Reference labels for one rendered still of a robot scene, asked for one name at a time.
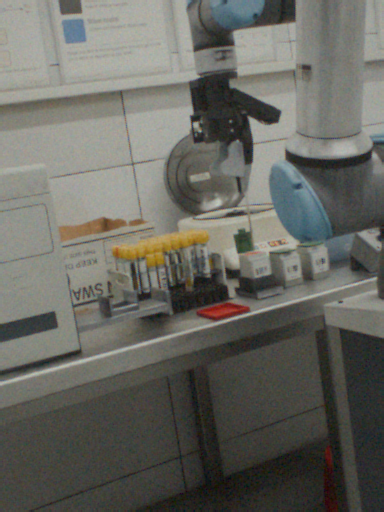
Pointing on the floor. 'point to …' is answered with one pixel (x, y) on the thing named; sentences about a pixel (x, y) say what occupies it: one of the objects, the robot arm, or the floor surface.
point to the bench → (262, 482)
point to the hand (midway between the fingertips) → (244, 184)
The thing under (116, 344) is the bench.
